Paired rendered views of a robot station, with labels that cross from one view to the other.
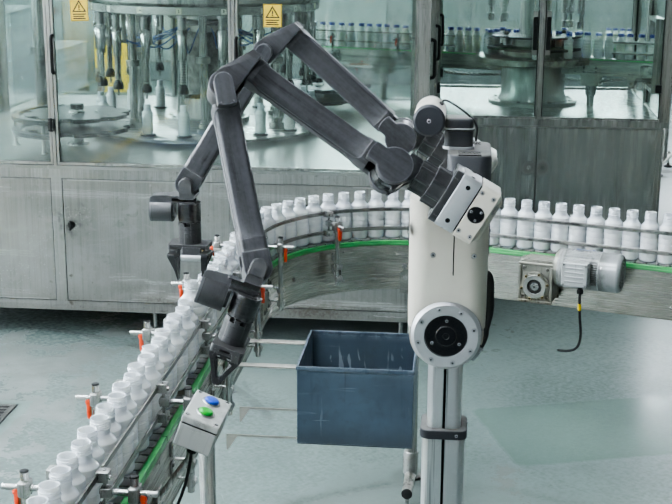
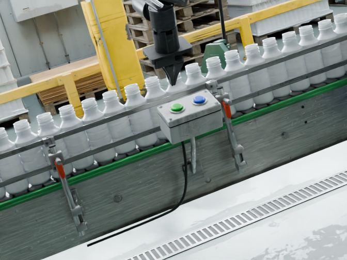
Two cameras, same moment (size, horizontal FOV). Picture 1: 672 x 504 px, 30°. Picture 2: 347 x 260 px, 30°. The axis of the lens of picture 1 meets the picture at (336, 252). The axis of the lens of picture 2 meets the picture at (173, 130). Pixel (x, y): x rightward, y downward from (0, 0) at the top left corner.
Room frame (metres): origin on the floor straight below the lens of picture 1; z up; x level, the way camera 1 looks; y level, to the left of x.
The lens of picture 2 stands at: (1.83, -1.14, 1.51)
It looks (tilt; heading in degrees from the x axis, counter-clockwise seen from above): 17 degrees down; 69
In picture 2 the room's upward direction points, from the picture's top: 15 degrees counter-clockwise
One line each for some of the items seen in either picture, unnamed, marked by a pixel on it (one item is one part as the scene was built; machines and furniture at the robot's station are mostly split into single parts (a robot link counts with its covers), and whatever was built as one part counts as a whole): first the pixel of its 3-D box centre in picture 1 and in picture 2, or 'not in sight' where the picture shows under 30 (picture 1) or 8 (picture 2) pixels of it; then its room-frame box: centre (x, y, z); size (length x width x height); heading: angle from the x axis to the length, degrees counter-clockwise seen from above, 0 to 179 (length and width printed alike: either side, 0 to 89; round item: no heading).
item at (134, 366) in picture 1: (137, 400); (199, 93); (2.53, 0.42, 1.08); 0.06 x 0.06 x 0.17
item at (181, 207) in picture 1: (187, 211); not in sight; (3.06, 0.37, 1.38); 0.07 x 0.06 x 0.07; 84
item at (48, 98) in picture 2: not in sight; (79, 81); (3.65, 6.18, 0.16); 1.23 x 1.02 x 0.31; 82
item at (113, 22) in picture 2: not in sight; (115, 52); (3.77, 4.92, 0.55); 0.40 x 0.34 x 1.10; 174
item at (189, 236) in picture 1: (190, 234); not in sight; (3.06, 0.37, 1.32); 0.10 x 0.07 x 0.07; 84
